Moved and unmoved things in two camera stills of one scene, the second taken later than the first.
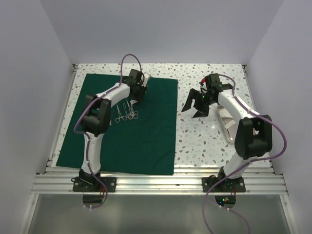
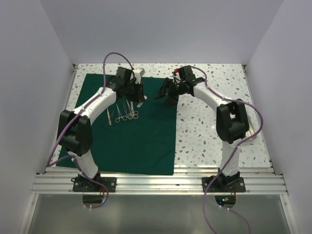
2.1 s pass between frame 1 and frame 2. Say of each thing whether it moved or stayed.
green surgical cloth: stayed
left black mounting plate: stayed
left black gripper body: stayed
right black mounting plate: stayed
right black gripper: moved
